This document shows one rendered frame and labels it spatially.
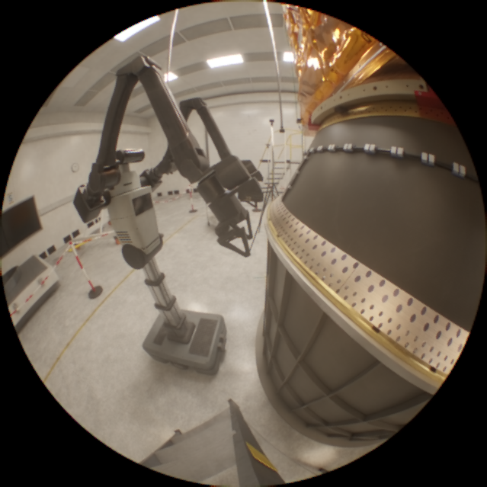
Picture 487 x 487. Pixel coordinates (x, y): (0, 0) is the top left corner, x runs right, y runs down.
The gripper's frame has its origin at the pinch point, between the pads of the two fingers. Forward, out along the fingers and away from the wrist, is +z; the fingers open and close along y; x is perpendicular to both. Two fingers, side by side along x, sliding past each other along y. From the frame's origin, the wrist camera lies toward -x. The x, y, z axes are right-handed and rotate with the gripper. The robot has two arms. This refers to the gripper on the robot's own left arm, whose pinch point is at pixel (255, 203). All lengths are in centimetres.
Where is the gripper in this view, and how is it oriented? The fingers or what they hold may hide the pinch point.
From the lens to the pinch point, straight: 85.9
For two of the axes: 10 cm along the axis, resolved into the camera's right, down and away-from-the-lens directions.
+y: 1.1, -4.7, 8.8
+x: -8.4, 4.3, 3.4
